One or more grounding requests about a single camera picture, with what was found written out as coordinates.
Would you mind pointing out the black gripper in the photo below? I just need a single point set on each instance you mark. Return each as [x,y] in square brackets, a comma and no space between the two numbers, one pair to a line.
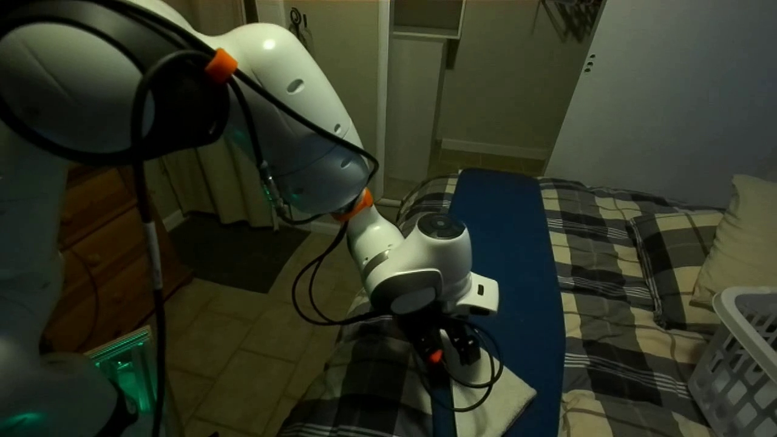
[427,331]

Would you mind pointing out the cream striped towel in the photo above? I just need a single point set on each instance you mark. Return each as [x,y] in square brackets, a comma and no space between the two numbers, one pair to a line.
[500,402]

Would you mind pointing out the blue mat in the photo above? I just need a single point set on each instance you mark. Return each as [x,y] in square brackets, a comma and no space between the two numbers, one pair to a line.
[511,243]

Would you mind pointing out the white baseboard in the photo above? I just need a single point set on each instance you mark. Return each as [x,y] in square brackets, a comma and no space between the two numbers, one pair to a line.
[493,148]

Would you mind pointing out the plaid comforter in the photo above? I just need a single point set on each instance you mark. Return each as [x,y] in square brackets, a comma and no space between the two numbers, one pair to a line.
[616,268]

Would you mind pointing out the dark floor rug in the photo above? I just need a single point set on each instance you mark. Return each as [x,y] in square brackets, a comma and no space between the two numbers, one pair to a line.
[233,251]

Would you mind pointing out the narrow white closet door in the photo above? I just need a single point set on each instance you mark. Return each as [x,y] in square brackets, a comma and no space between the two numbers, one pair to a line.
[414,104]

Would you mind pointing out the plaid pillow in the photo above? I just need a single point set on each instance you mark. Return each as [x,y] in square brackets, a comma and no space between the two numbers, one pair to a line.
[670,257]

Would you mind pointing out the closet shelf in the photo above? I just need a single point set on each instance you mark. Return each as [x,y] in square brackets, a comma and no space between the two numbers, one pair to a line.
[425,31]

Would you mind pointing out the robot stand with green light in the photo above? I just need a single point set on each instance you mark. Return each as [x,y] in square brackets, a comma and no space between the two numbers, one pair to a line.
[130,373]

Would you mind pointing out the white laundry basket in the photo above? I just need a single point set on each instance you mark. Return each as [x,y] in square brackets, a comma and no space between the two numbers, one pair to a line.
[741,380]

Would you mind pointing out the cream pillow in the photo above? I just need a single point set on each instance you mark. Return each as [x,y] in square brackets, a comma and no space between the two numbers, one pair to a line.
[744,233]

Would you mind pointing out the wooden dresser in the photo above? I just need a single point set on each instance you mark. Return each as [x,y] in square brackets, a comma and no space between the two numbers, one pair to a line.
[106,243]

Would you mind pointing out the dark hanging item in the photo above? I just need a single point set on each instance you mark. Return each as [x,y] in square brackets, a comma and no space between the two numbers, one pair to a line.
[296,19]

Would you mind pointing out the dark clothes hangers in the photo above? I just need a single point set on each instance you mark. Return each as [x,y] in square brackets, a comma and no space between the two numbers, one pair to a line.
[574,16]

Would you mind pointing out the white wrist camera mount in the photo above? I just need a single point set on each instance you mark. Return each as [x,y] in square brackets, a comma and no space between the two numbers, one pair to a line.
[484,291]

